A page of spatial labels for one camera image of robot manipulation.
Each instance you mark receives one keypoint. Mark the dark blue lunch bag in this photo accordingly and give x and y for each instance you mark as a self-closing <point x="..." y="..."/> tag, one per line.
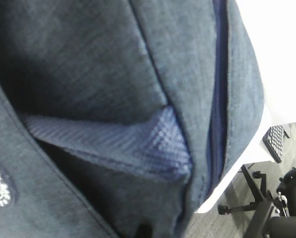
<point x="118" y="118"/>

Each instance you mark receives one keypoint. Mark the black office chair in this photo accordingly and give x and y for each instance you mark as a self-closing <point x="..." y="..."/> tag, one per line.
<point x="265" y="207"/>

